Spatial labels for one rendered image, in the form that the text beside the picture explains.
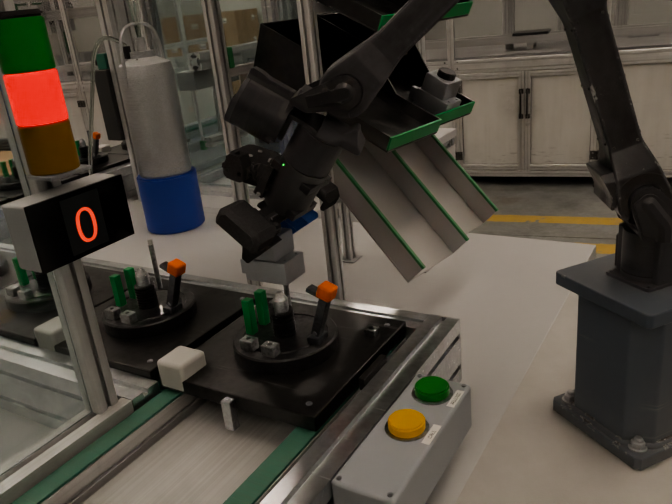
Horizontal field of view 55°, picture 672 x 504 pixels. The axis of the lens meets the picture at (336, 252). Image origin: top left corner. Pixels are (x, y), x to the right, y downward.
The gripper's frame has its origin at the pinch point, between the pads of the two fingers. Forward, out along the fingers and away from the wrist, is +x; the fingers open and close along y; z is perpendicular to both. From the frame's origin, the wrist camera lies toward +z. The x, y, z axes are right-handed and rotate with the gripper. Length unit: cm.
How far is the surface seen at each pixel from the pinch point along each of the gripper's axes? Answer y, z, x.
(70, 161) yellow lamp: 18.6, 15.6, -5.8
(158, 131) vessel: -56, 59, 45
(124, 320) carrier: 5.6, 10.8, 24.9
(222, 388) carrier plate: 11.3, -8.6, 13.5
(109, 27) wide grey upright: -77, 100, 44
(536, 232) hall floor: -302, -36, 115
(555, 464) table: -3.7, -44.2, 0.5
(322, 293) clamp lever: 1.0, -10.3, 0.4
